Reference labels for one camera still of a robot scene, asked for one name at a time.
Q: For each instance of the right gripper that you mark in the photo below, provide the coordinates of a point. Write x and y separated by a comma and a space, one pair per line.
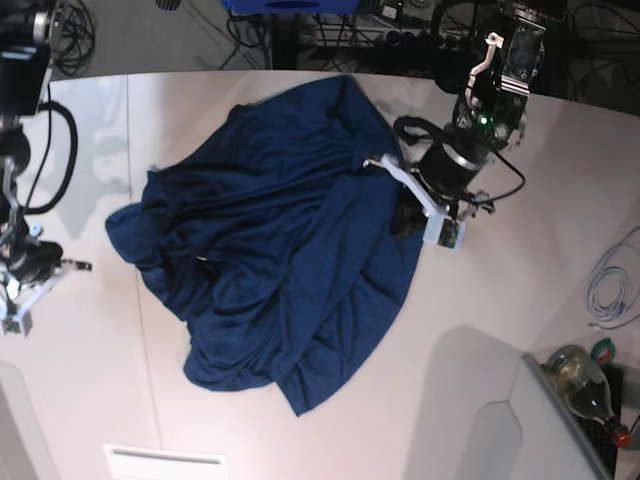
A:
35, 262

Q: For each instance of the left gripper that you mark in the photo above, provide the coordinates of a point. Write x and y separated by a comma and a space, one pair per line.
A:
446, 171

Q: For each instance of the dark blue t-shirt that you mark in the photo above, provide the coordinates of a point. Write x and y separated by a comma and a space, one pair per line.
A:
273, 242

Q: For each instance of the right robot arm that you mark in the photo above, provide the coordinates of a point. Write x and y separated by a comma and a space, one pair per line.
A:
30, 34

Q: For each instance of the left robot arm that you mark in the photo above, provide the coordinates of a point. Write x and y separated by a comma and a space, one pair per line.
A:
505, 54

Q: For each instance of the black power strip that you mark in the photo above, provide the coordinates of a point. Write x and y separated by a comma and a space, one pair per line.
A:
420, 40

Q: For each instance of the clear plastic bottle red cap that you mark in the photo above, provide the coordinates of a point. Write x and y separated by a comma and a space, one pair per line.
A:
585, 390

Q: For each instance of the green tape roll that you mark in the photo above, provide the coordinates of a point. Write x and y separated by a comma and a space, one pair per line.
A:
603, 351

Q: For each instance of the blue plastic bin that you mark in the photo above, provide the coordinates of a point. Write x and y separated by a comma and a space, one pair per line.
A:
246, 7

